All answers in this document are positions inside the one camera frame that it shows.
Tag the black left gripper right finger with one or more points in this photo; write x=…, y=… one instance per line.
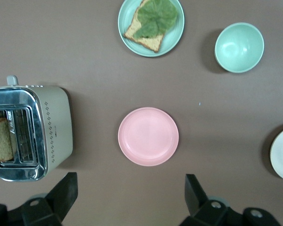
x=194, y=197

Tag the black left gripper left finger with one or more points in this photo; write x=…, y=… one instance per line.
x=61, y=195

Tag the beige and chrome toaster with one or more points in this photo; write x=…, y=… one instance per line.
x=54, y=122

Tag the pink plate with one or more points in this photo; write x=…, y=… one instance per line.
x=148, y=136

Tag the brown bread slice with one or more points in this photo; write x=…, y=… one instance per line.
x=0, y=143

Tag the light green bowl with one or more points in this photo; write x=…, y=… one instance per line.
x=239, y=47

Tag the light green plate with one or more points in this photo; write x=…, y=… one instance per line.
x=172, y=40

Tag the toasted bread slice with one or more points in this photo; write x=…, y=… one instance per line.
x=151, y=42

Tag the green lettuce leaf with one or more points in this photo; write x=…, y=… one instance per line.
x=158, y=16

